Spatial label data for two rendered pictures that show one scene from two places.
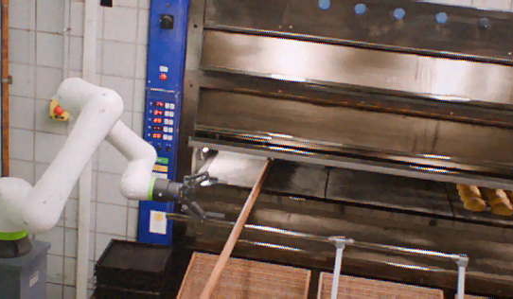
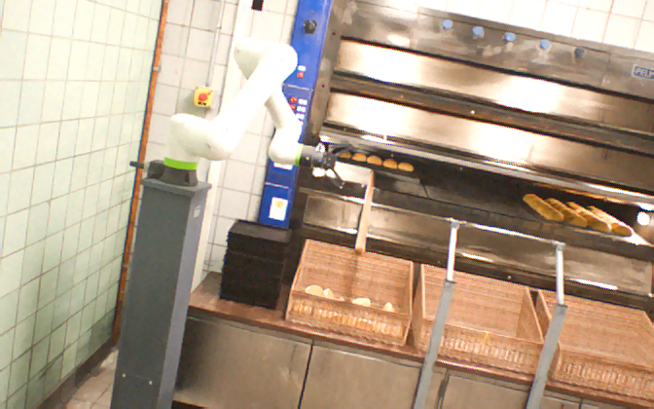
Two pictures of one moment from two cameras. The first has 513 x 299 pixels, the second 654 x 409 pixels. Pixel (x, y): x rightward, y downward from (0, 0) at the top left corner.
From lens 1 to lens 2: 0.78 m
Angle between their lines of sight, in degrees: 8
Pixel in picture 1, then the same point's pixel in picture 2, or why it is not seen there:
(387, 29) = (498, 51)
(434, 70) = (535, 89)
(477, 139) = (566, 152)
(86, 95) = (266, 47)
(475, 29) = (572, 56)
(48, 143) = not seen: hidden behind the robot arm
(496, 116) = (584, 132)
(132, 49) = not seen: hidden behind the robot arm
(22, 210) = (205, 134)
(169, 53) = (308, 55)
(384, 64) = (493, 81)
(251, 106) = (374, 109)
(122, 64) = not seen: hidden behind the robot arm
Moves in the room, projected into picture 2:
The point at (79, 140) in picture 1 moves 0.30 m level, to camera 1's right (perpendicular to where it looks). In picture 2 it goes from (260, 82) to (343, 98)
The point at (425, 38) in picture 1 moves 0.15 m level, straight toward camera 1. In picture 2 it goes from (529, 60) to (534, 58)
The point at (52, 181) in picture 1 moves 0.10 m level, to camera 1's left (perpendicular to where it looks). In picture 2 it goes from (235, 112) to (206, 107)
